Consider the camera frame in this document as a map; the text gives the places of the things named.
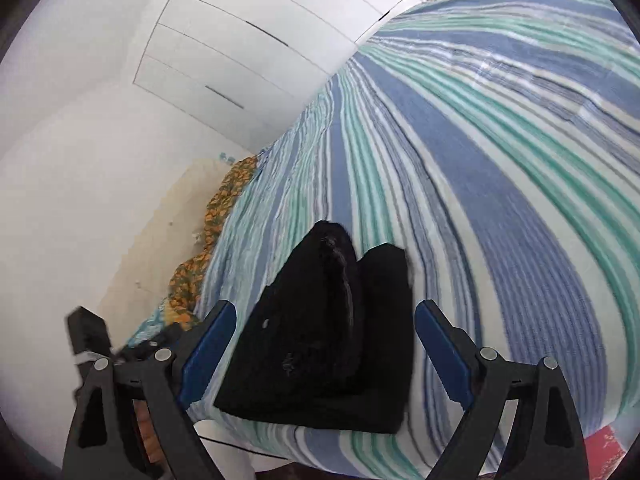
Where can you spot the orange floral green blanket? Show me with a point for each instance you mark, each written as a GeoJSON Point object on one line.
{"type": "Point", "coordinates": [185, 286]}

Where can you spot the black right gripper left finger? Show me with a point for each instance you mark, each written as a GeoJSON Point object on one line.
{"type": "Point", "coordinates": [168, 373]}

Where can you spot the beige upholstered headboard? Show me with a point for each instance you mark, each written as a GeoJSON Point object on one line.
{"type": "Point", "coordinates": [173, 235]}

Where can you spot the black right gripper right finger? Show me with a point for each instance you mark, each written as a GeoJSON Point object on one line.
{"type": "Point", "coordinates": [545, 440]}

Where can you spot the striped blue green bedsheet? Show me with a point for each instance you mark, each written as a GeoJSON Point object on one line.
{"type": "Point", "coordinates": [497, 142]}

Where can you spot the white wardrobe with handles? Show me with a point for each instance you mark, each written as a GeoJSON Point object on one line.
{"type": "Point", "coordinates": [247, 68]}

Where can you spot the red patterned rug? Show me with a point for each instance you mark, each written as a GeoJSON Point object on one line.
{"type": "Point", "coordinates": [604, 453]}

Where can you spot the black pants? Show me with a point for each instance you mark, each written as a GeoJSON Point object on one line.
{"type": "Point", "coordinates": [329, 344]}

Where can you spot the teal white floral pillow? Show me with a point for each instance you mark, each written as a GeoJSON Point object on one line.
{"type": "Point", "coordinates": [150, 327]}

